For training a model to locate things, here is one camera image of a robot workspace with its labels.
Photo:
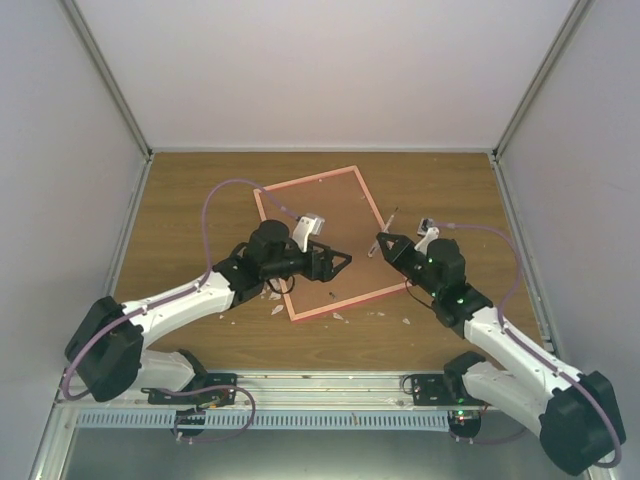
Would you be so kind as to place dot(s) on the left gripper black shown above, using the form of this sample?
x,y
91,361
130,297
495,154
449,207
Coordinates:
x,y
328,256

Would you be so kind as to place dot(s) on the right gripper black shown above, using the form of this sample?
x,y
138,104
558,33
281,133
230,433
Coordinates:
x,y
396,255

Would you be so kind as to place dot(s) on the small screwdriver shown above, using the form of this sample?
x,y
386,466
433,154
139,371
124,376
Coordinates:
x,y
385,229

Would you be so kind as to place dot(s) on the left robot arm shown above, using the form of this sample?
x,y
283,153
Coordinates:
x,y
110,351

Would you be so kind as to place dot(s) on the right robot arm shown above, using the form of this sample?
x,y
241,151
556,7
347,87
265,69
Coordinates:
x,y
574,415

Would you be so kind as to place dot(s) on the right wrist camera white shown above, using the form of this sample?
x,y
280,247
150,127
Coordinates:
x,y
428,233

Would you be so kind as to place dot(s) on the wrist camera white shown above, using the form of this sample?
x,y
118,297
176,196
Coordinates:
x,y
428,233
307,225

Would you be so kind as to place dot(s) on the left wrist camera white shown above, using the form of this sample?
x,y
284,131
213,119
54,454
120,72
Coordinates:
x,y
307,225

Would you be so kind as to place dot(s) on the aluminium front rail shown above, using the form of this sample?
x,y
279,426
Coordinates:
x,y
320,387

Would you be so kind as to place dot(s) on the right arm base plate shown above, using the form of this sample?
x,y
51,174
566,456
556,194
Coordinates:
x,y
438,389

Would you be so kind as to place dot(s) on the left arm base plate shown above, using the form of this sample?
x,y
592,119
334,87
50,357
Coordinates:
x,y
213,389

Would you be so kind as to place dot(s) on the grey slotted cable duct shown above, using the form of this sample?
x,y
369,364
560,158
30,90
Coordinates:
x,y
268,420

